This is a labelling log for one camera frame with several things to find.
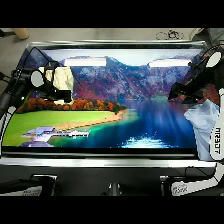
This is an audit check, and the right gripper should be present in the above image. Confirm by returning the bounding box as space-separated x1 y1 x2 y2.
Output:
167 82 205 105

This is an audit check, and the pale blue shirt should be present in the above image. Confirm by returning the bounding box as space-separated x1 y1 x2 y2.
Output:
183 99 218 162

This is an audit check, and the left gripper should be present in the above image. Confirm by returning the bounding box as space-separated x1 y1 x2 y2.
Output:
46 84 73 104

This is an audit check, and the silver frame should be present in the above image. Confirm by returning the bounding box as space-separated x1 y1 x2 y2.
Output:
0 39 224 197

